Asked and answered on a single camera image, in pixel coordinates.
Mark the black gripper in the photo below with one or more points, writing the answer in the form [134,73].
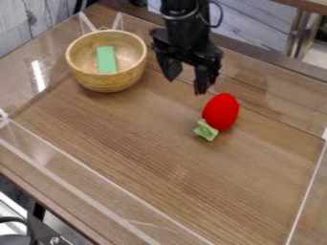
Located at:
[203,55]

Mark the red plush strawberry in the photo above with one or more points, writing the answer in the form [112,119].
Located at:
[219,116]

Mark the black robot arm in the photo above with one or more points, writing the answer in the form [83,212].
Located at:
[190,19]

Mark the green rectangular block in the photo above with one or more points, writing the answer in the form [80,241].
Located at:
[107,59]

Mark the wooden bowl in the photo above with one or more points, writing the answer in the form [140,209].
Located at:
[130,52]

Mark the metal table leg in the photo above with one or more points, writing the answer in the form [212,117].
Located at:
[303,31]

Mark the clear acrylic tray wall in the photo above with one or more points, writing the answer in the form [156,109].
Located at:
[114,162]

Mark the black table bracket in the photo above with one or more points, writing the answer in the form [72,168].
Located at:
[44,234]

